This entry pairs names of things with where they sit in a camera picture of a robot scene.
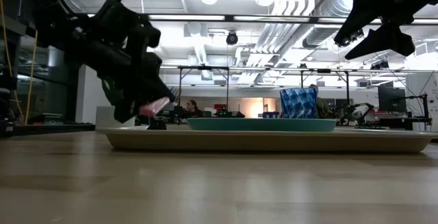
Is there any yellow cable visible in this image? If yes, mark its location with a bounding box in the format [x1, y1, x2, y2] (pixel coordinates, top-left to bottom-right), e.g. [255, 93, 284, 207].
[0, 0, 38, 126]

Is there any black aluminium table frame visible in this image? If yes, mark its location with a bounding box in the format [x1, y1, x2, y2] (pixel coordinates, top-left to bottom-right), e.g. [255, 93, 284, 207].
[0, 123, 96, 138]

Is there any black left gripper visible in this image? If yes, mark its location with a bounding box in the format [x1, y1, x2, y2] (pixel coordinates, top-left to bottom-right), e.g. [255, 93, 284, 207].
[75, 0, 176, 124]

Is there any white plant pot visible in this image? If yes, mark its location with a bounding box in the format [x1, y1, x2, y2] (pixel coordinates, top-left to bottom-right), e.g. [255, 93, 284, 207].
[95, 105, 136, 128]

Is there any black computer monitor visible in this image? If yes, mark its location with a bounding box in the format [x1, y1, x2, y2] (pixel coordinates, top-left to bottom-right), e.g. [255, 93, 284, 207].
[378, 86, 407, 114]

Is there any beige plastic tray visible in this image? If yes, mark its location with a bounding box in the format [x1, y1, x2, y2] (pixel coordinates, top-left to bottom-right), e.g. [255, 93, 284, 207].
[96, 125, 437, 154]

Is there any black overhead frame beam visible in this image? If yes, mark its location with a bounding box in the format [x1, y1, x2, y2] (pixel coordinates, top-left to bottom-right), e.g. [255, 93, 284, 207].
[73, 12, 438, 25]

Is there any black background workstation frame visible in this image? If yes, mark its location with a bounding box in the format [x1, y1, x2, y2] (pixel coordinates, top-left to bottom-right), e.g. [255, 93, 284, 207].
[177, 65, 231, 115]
[300, 68, 350, 115]

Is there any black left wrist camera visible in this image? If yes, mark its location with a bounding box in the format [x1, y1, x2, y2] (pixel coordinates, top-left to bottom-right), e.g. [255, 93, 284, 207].
[136, 18, 162, 49]

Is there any black ceiling spotlight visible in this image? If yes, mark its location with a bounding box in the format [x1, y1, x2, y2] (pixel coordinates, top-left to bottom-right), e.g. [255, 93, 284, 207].
[225, 30, 240, 46]

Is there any blue faceted plastic cup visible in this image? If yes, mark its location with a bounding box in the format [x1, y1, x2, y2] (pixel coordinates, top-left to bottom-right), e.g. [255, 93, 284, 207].
[279, 87, 318, 119]

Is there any teal plastic plate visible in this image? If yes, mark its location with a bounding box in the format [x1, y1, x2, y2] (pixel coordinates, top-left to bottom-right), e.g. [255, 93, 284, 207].
[186, 117, 337, 132]

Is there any person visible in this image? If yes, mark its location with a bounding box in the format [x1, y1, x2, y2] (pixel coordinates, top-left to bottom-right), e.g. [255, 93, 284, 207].
[309, 84, 333, 119]
[184, 99, 203, 119]

